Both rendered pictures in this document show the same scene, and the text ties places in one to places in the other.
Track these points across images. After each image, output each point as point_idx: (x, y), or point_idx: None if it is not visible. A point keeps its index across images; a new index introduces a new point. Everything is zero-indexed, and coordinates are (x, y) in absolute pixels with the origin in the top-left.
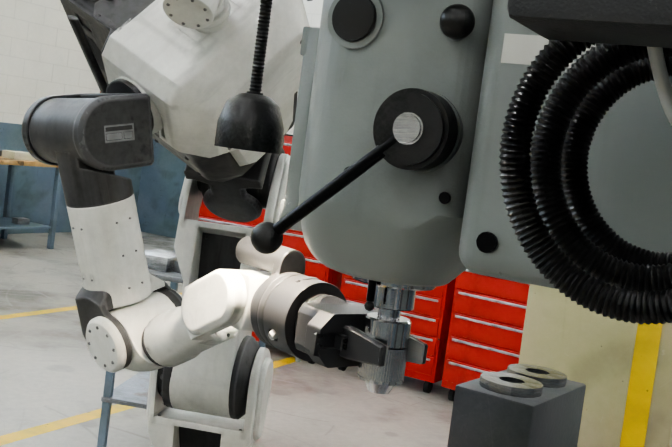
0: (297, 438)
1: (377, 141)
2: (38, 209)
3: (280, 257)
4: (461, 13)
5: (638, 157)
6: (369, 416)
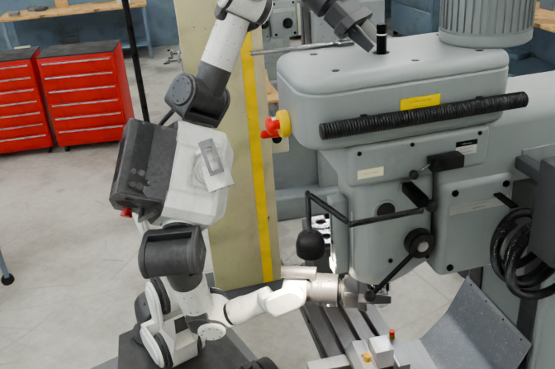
0: (16, 222)
1: (411, 253)
2: None
3: (313, 274)
4: (436, 205)
5: (493, 229)
6: (37, 185)
